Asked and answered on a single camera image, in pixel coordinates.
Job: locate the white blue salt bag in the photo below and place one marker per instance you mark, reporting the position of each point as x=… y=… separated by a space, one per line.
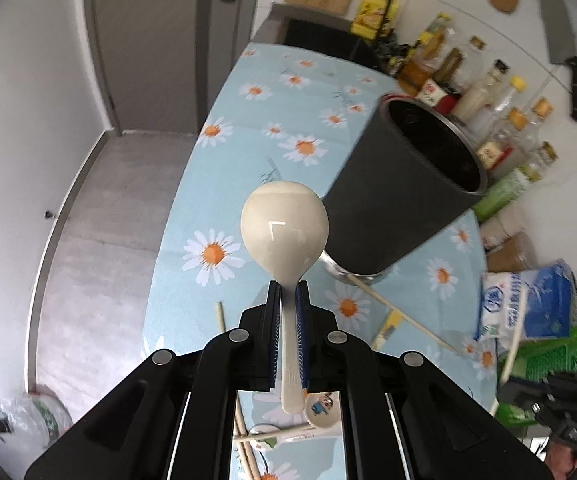
x=533 y=305

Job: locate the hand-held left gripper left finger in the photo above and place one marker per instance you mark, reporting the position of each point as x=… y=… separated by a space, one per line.
x=272 y=345

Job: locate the green print white spoon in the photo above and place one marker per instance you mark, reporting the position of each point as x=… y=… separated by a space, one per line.
x=293 y=437

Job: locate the cream ceramic spoon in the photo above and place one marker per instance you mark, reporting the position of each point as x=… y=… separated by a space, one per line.
x=283 y=230

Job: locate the cartoon print white spoon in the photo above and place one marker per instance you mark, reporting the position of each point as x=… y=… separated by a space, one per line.
x=321 y=407

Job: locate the beige spice jar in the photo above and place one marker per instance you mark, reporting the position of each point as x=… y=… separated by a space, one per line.
x=501 y=225

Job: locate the clear plastic bag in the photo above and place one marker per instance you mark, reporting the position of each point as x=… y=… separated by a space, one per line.
x=43 y=420

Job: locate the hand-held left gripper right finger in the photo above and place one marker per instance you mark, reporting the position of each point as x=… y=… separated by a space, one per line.
x=302 y=340

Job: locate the row of condiment bottles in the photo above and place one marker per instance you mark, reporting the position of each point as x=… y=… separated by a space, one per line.
x=493 y=90

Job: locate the grey door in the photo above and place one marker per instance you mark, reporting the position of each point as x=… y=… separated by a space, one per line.
x=148 y=35

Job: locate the green plastic bag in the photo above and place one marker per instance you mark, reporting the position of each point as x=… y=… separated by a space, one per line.
x=548 y=360

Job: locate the black sink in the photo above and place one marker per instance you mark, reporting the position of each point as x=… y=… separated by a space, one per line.
x=318 y=35

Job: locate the green packet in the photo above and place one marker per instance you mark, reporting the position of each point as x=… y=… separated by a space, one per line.
x=503 y=192

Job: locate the blue daisy print tablecloth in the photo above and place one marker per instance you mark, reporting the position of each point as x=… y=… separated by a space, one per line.
x=228 y=170

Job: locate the yellow oil bottle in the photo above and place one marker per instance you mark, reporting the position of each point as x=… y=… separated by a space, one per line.
x=368 y=15

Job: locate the brown spice jar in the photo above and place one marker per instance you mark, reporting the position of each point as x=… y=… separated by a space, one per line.
x=513 y=257

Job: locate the black utensil holder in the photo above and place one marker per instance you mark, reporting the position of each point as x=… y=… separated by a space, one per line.
x=393 y=200

